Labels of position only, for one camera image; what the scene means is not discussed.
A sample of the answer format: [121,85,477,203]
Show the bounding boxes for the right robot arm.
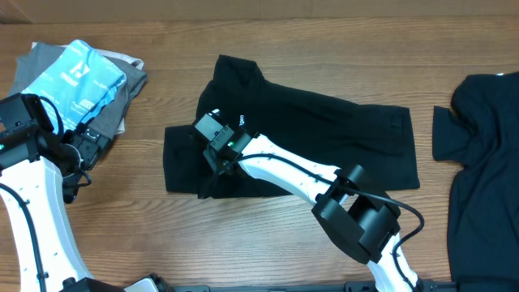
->
[192,110,424,291]

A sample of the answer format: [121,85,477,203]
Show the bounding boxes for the folded dark grey shirt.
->
[9,42,148,139]

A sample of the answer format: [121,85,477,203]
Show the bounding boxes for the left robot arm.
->
[1,93,117,291]

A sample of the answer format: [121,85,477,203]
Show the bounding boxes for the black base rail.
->
[121,273,459,292]

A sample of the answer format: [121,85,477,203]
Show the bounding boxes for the black polo shirt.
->
[163,55,420,199]

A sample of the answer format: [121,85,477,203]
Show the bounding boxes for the folded light blue shirt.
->
[22,40,127,131]

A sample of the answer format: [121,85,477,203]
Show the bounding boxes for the pile of black clothes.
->
[432,73,518,291]

